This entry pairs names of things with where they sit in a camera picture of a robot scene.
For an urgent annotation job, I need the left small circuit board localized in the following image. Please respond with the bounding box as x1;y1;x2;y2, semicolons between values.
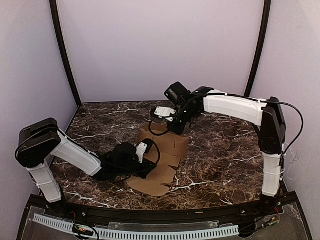
72;224;94;240

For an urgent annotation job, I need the brown cardboard box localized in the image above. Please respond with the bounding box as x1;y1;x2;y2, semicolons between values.
127;124;190;197

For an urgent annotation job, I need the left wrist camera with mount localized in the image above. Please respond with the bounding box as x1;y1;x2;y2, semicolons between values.
135;138;154;164

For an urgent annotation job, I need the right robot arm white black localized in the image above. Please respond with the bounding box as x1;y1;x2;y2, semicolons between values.
164;82;297;217

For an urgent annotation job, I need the black front table rail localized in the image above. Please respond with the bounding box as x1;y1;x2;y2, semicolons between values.
29;192;298;228

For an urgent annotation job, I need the black frame post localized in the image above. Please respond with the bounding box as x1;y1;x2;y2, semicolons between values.
49;0;82;108
244;0;272;97

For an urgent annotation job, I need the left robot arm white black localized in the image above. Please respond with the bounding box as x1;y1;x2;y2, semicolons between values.
14;117;160;218

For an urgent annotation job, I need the left black frame post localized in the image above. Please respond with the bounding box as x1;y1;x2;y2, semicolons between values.
49;0;82;108

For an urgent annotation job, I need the small circuit board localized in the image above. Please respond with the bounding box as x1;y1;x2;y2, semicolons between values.
261;216;281;229
72;224;94;240

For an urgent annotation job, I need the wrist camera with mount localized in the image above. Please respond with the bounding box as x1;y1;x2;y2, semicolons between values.
150;106;176;122
135;138;154;164

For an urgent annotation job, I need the white slotted cable duct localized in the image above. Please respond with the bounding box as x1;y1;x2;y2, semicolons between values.
32;213;240;240

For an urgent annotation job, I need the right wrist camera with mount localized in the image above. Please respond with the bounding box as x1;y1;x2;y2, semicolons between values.
150;106;176;122

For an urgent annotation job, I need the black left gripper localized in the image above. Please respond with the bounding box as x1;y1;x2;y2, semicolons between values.
115;157;156;179

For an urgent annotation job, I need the right black frame post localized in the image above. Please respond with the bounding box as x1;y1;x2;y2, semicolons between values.
244;0;272;97

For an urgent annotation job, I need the right small circuit board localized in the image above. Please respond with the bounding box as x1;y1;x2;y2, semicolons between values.
261;216;281;229

